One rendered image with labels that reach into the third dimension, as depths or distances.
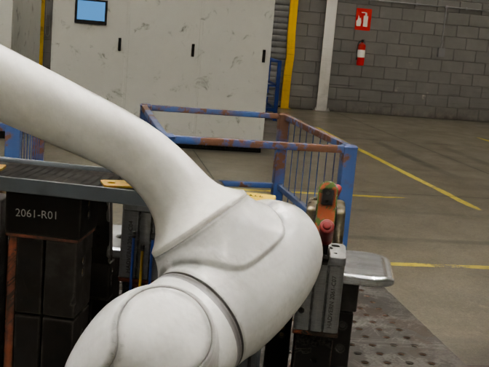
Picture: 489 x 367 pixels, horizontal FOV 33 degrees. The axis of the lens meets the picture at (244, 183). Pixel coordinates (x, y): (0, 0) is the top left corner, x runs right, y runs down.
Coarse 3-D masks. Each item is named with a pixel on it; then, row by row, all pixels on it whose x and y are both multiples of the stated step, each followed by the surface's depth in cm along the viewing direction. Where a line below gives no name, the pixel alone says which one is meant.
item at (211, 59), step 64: (64, 0) 886; (128, 0) 899; (192, 0) 910; (256, 0) 922; (64, 64) 899; (128, 64) 911; (192, 64) 923; (256, 64) 936; (192, 128) 937; (256, 128) 950
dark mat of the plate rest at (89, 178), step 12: (12, 168) 112; (24, 168) 113; (36, 168) 114; (48, 168) 114; (60, 168) 115; (48, 180) 106; (60, 180) 107; (72, 180) 108; (84, 180) 108; (96, 180) 109
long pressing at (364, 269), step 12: (120, 228) 150; (120, 240) 142; (348, 252) 147; (360, 252) 148; (348, 264) 139; (360, 264) 140; (372, 264) 140; (384, 264) 142; (348, 276) 132; (360, 276) 132; (372, 276) 132; (384, 276) 133
